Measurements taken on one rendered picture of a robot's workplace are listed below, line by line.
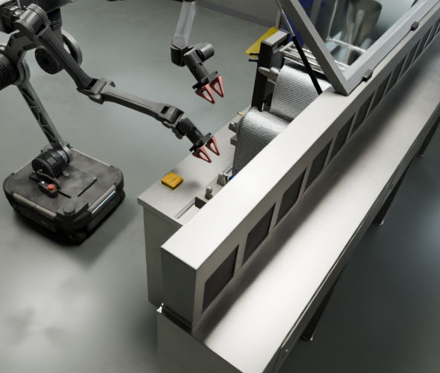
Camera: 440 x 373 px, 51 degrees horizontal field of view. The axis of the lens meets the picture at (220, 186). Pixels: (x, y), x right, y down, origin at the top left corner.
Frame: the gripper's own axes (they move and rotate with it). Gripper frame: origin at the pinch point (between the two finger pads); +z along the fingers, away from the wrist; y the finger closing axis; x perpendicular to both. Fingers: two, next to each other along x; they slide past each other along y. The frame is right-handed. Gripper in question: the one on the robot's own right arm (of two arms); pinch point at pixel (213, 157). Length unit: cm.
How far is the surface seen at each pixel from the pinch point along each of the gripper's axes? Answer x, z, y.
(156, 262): -52, 19, 26
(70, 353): -108, 26, 68
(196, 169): -19.5, -1.3, -3.9
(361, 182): 64, 34, 18
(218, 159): -17.6, 1.8, -15.6
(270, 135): 31.2, 7.9, -1.0
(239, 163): 10.1, 8.5, 0.3
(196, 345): 57, 28, 84
